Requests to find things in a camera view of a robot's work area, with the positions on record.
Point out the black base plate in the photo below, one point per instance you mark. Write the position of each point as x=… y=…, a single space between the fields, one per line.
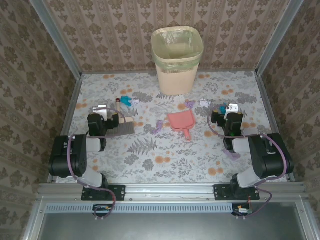
x=120 y=192
x=220 y=192

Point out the grey metal panel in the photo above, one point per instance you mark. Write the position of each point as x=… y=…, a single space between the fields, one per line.
x=162 y=227

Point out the small teal paper scrap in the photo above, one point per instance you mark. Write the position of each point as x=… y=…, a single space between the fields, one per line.
x=222 y=109

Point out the wooden hand brush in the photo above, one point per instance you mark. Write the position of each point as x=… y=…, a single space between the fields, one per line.
x=123 y=130

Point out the aluminium table edge rail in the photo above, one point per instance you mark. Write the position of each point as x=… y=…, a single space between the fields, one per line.
x=270 y=112
x=66 y=120

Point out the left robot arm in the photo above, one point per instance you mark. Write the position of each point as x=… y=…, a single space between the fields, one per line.
x=80 y=155

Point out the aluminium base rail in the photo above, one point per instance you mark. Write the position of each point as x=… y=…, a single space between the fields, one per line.
x=170 y=191

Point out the aluminium frame post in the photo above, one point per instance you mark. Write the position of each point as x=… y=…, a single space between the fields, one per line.
x=278 y=37
x=57 y=37

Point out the large teal paper scrap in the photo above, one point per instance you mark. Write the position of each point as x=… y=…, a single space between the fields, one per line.
x=125 y=100

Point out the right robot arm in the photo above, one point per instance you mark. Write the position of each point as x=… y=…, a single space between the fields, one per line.
x=265 y=155

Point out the pink dustpan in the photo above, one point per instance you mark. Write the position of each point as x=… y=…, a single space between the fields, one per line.
x=181 y=121

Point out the purple paper scrap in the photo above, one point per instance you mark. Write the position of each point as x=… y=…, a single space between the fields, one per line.
x=189 y=104
x=159 y=127
x=233 y=155

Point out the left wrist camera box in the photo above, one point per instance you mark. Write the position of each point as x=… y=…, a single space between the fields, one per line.
x=100 y=109

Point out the beige waste bin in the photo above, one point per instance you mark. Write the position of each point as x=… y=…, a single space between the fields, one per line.
x=175 y=82

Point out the green bin liner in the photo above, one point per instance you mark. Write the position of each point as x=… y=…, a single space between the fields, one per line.
x=175 y=47

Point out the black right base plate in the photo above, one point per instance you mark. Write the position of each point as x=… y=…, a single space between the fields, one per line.
x=220 y=192

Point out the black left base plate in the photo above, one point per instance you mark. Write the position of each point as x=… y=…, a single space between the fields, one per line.
x=120 y=192

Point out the white paper scrap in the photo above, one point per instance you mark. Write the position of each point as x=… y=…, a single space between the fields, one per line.
x=135 y=102
x=204 y=102

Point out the small black controller board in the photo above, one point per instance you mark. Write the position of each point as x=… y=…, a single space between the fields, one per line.
x=243 y=211
x=102 y=209

